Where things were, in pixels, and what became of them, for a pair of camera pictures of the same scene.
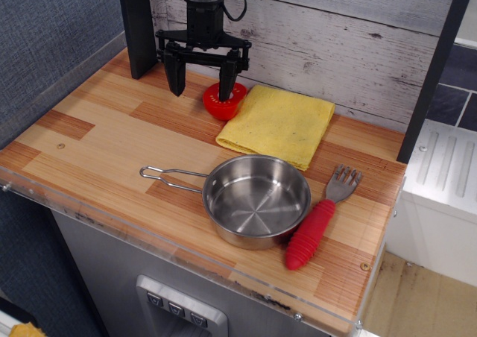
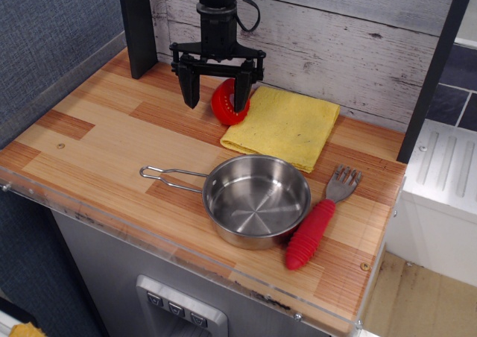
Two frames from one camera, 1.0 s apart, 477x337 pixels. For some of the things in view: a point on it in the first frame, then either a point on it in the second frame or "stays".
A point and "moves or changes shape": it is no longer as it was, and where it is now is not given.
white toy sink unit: (434, 226) stays
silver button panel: (171, 312) stays
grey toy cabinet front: (109, 265) stays
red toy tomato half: (227, 109) moves or changes shape
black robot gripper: (203, 41) -> (218, 52)
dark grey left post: (136, 4) stays
